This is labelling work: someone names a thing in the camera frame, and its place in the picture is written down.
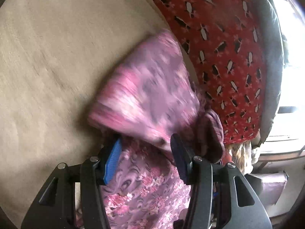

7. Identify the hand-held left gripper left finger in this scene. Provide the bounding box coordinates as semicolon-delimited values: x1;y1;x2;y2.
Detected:
21;138;123;229

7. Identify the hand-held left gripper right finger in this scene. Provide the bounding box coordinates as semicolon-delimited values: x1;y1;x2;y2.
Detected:
170;134;273;229

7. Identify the purple floral garment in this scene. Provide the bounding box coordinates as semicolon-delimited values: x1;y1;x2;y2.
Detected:
74;29;226;229

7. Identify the crumpled plastic bag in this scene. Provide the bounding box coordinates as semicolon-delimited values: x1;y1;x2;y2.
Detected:
225;141;260;175

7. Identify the pale cardboard box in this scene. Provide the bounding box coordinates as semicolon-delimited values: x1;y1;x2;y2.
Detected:
258;170;289;207

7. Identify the beige fleece blanket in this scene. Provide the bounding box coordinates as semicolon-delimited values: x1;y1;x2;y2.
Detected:
0;0;201;229

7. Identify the red printed blanket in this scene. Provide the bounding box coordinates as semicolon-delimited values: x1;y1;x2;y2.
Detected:
139;0;268;146

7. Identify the grey cushion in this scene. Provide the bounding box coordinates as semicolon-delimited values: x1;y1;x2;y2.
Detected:
258;0;285;147

